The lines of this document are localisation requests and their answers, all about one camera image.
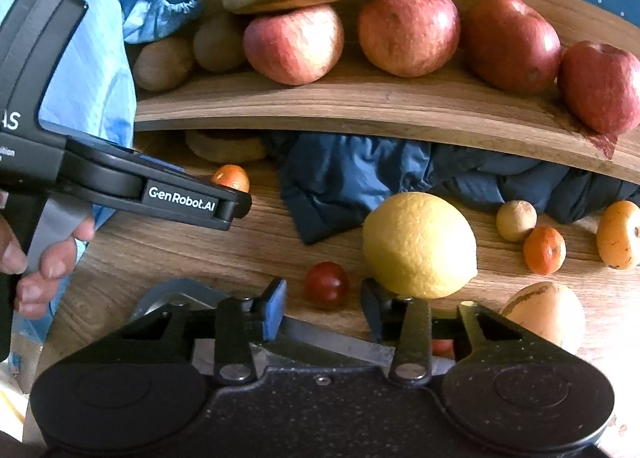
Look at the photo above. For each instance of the dark blue jacket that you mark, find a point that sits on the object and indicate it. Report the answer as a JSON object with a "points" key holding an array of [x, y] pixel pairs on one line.
{"points": [[340, 177]]}

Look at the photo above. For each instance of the large tan fruit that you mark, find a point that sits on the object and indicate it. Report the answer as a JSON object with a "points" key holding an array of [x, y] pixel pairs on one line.
{"points": [[545, 313]]}

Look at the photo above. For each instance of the light blue cloth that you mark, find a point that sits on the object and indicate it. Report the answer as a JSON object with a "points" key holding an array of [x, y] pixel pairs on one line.
{"points": [[95, 62]]}

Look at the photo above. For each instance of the yellow lemon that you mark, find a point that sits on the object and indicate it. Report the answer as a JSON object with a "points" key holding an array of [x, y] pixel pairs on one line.
{"points": [[420, 245]]}

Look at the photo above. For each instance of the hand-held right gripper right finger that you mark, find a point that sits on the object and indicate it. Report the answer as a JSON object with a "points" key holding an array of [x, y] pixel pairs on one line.
{"points": [[374, 313]]}

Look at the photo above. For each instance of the small orange tomato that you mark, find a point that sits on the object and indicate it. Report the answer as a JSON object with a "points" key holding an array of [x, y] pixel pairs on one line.
{"points": [[231, 176]]}

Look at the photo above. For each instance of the small orange mandarin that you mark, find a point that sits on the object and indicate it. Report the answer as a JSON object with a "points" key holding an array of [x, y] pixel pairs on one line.
{"points": [[544, 250]]}

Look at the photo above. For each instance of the orange yellow round fruit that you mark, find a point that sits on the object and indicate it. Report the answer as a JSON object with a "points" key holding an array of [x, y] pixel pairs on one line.
{"points": [[620, 235]]}

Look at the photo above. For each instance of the metal tray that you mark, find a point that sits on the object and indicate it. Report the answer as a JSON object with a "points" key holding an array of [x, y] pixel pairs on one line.
{"points": [[320, 345]]}

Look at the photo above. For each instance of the curved wooden shelf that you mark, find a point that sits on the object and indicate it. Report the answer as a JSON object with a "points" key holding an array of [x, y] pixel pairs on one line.
{"points": [[350, 107]]}

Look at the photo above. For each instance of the small red tomato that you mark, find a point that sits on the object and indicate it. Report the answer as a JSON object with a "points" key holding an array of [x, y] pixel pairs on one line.
{"points": [[442, 348]]}

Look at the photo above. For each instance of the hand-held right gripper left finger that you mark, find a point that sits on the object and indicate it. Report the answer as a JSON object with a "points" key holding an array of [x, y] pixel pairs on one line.
{"points": [[272, 313]]}

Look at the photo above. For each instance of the red apple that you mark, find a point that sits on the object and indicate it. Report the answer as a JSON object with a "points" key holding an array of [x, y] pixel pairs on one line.
{"points": [[512, 45], [602, 87], [292, 45], [409, 32]]}

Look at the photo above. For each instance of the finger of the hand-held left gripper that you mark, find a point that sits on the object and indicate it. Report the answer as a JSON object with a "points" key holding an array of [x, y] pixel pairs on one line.
{"points": [[200, 205], [167, 166]]}

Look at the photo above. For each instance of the small tan round fruit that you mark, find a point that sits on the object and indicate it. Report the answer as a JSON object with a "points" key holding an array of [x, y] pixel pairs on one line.
{"points": [[516, 221]]}

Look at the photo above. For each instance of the flat round biscuit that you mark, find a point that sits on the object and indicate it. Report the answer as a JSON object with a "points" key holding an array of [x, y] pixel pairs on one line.
{"points": [[225, 146]]}

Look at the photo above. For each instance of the person's left hand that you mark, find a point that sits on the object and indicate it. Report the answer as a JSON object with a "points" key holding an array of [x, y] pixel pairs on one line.
{"points": [[55, 260]]}

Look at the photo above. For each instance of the dark red cherry tomato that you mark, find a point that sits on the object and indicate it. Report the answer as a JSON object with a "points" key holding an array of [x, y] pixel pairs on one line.
{"points": [[327, 285]]}

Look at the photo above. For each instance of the brown kiwi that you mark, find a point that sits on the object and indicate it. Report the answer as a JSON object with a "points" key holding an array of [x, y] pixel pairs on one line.
{"points": [[219, 42], [162, 63]]}

